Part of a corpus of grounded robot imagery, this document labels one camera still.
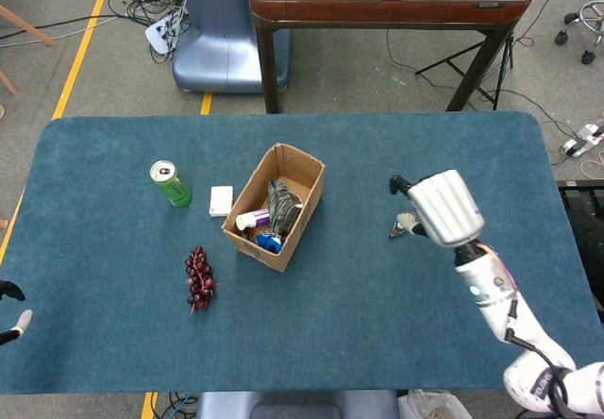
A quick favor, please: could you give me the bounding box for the dark red grape bunch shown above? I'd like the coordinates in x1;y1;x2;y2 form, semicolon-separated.
184;244;219;315

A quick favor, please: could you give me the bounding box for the open cardboard box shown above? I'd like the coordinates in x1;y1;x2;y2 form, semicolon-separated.
222;141;327;273

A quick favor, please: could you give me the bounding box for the wooden easel frame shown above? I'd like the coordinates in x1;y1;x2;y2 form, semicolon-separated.
0;4;58;97

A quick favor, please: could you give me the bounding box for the clear plastic bag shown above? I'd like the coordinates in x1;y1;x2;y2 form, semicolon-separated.
398;389;473;419

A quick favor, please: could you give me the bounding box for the chrome wheeled stool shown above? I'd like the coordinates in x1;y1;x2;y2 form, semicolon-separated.
554;0;604;65

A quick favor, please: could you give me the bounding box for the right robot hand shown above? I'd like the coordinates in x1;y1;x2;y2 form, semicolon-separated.
389;169;486;249

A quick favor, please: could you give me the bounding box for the purple white tube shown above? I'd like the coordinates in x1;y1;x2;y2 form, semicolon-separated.
234;208;273;231

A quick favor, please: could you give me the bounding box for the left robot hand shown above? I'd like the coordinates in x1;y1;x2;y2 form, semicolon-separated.
0;279;34;347

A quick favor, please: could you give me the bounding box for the brown mahjong table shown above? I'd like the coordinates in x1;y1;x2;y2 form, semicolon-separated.
248;0;534;114

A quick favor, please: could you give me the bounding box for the black equipment case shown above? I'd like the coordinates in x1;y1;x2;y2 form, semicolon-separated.
556;180;604;321

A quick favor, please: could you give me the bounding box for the small white box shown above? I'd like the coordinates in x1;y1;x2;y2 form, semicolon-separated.
209;185;235;219

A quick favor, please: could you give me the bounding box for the grey robot torso base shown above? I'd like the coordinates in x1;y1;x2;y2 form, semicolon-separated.
195;390;401;419

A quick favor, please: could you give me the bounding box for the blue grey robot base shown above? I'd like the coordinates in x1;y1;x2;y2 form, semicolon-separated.
171;0;292;93

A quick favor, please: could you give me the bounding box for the blue felt table cover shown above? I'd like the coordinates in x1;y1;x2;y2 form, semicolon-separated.
0;110;598;395

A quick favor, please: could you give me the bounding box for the grey striped knit glove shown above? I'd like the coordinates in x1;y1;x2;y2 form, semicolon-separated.
266;177;303;234

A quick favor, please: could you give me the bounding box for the green drink can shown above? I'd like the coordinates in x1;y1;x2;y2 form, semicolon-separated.
149;159;193;209

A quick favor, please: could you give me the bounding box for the black tripod stand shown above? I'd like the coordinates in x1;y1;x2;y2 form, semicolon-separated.
414;0;553;111

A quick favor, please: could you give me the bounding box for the blue snack packet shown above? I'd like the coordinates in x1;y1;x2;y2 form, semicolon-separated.
257;232;284;254

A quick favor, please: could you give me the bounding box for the white power strip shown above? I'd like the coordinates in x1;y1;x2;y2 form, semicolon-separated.
144;6;190;56
560;124;604;159

